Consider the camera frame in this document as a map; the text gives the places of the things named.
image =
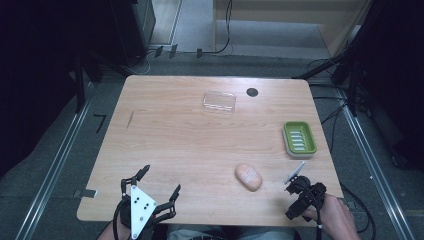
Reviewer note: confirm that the black cabinet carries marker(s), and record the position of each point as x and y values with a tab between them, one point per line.
133	30

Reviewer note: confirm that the light wooden furniture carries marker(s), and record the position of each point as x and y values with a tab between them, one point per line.
286	13

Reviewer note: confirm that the black metal stand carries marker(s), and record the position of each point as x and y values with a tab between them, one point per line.
346	66
80	80

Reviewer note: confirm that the metal floor rail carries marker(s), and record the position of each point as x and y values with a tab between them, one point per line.
56	163
376	170

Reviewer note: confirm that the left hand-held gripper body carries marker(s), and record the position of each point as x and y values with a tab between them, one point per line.
141	208

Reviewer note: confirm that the green soap dish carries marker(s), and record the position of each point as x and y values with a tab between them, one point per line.
299	138

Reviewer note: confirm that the black round table grommet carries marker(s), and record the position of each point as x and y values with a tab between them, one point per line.
252	92

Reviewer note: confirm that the person's right hand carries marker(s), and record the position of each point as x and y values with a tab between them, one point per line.
336	220

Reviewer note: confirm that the peach soap bar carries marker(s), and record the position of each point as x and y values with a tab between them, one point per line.
248	177

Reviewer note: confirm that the grey tape strip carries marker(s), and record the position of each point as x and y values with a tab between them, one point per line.
85	193

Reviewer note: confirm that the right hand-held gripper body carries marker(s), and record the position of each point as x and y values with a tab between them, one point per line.
315	193

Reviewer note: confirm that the black tape corner mark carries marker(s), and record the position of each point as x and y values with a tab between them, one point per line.
100	120

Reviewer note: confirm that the person's left hand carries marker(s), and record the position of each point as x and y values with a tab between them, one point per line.
113	233

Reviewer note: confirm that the clear plastic lid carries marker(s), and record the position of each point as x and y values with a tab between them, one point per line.
219	101

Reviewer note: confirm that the person's legs in jeans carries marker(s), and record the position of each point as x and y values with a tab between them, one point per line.
230	233

